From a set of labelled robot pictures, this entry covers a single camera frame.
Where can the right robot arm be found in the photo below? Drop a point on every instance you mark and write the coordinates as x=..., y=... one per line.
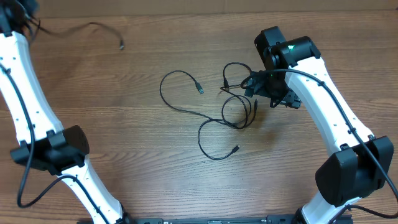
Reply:
x=295, y=74

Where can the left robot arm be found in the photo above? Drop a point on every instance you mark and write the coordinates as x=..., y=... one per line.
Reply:
x=44, y=144

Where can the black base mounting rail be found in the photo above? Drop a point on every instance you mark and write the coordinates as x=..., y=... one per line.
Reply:
x=214, y=221

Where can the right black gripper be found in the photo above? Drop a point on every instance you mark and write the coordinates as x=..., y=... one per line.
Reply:
x=255, y=87

